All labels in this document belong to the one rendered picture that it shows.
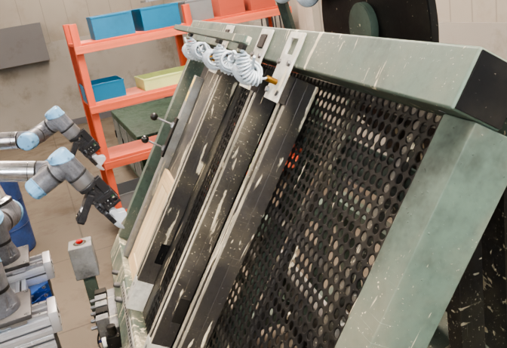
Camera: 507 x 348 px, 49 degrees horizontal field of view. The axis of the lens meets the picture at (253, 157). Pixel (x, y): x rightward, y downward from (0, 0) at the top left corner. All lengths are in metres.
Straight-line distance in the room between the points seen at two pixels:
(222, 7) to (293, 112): 4.02
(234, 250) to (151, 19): 3.83
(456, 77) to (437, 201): 0.19
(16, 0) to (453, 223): 10.41
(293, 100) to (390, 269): 0.66
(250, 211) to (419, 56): 0.71
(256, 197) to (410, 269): 0.67
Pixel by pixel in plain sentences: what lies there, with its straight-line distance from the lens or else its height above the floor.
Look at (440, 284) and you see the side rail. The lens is 0.95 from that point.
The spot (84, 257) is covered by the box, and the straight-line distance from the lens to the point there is 3.02.
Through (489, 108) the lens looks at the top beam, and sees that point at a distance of 0.90.
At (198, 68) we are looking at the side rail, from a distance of 2.89.
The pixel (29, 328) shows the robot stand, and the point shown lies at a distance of 2.37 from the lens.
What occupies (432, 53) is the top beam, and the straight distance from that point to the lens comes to 0.95.
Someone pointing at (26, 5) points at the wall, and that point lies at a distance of 11.01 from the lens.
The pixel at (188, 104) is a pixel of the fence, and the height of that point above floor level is 1.57.
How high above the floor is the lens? 2.07
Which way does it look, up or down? 18 degrees down
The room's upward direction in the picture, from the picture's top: 10 degrees counter-clockwise
